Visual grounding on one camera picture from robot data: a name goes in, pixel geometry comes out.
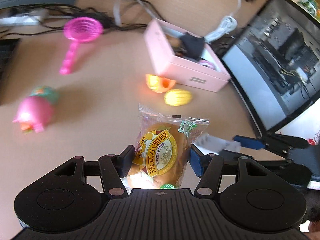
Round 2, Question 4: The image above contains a pink cardboard box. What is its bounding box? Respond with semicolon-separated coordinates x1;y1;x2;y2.
144;19;231;93

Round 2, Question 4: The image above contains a packaged bread roll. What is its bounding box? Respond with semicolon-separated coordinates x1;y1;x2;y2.
126;102;210;190

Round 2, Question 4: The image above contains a pink toy basket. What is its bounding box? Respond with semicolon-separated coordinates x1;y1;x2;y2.
59;17;104;75

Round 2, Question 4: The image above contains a curved monitor with white screen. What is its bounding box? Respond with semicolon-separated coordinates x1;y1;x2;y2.
221;0;320;137

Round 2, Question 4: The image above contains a pink pig toy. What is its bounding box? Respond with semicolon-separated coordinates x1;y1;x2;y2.
12;96;55;134

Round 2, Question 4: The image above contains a green white patterned object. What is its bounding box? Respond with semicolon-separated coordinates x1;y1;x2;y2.
297;0;320;22

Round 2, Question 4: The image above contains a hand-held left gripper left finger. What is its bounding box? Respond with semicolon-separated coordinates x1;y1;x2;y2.
53;144;136;197

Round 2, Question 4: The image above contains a teal round toy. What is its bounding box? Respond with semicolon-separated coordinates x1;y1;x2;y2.
29;85;60;105

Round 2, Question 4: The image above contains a white power strip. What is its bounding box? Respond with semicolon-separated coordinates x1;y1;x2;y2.
0;9;48;25

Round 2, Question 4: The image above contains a yellow toy corn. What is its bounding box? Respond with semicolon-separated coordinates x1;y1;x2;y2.
164;89;193;106

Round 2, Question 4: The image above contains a grey cable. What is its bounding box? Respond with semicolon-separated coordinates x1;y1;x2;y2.
112;0;185;35

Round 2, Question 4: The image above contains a black looped cable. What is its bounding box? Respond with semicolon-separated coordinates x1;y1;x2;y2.
40;0;155;34

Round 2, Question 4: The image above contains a black plush toy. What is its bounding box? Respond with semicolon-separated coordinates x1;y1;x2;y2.
179;34;206;60

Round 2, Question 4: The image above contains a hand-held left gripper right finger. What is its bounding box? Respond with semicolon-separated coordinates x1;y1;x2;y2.
190;146;272;197

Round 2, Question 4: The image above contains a bundled white cable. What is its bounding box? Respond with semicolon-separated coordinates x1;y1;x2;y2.
205;0;247;43

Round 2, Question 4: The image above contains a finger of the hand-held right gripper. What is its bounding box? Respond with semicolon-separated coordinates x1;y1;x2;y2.
220;149;288;167
232;134;309;158

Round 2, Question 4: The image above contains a grey usb device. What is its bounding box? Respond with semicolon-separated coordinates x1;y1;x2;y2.
194;133;242;153

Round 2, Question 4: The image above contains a red white object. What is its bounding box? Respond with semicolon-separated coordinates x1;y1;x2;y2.
306;132;320;147

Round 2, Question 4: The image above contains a black cable bundle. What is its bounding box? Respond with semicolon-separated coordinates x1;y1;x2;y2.
212;34;237;57

